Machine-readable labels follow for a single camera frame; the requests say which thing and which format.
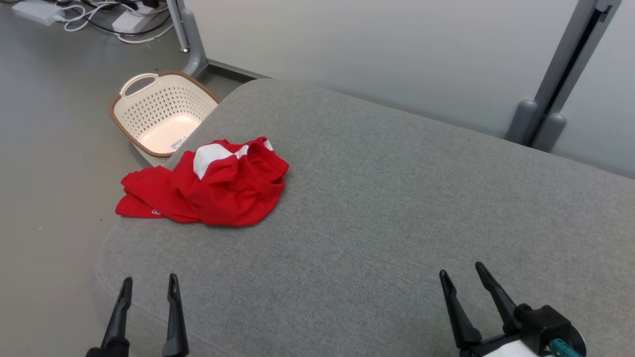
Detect white power strips with cables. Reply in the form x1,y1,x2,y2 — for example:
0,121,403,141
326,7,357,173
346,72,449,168
60,0,172,37

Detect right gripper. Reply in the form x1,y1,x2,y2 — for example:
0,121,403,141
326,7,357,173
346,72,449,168
439,261,540,357

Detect white cable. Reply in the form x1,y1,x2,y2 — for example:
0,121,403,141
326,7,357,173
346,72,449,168
54,0,117,33
117,22,175,45

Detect cream perforated laundry basket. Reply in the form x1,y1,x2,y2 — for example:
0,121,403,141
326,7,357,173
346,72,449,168
109,71,222,167

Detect red and white garment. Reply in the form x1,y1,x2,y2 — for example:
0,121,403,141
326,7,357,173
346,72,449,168
115,137,290,228

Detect grey metal partition post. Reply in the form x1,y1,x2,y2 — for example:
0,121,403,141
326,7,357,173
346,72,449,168
166,0,271,80
505,0,623,153

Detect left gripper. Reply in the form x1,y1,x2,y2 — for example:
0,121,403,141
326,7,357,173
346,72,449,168
85,274,190,357

